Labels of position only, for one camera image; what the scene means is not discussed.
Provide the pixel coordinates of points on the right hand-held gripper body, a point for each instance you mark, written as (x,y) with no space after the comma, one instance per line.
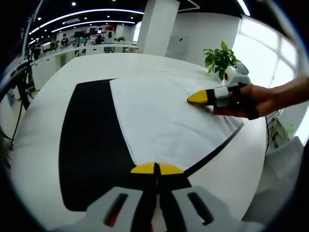
(237,76)

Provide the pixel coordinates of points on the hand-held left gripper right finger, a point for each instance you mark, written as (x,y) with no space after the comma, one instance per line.
(193,205)

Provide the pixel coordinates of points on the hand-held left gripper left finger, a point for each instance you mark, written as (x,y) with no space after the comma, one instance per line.
(125,205)

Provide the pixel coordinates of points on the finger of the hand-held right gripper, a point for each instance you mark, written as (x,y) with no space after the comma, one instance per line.
(205,96)
(205,106)

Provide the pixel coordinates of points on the person's right forearm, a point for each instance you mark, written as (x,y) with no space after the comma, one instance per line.
(287,94)

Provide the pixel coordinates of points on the green potted plant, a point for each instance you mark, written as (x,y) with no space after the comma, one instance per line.
(220,59)

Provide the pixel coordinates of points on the white whiteboard panel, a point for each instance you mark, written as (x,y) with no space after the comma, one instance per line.
(178,44)

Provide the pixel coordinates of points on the long white office desk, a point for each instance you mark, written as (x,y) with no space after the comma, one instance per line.
(84,52)

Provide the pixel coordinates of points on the black tripod stand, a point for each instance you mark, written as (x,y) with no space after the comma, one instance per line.
(24,82)

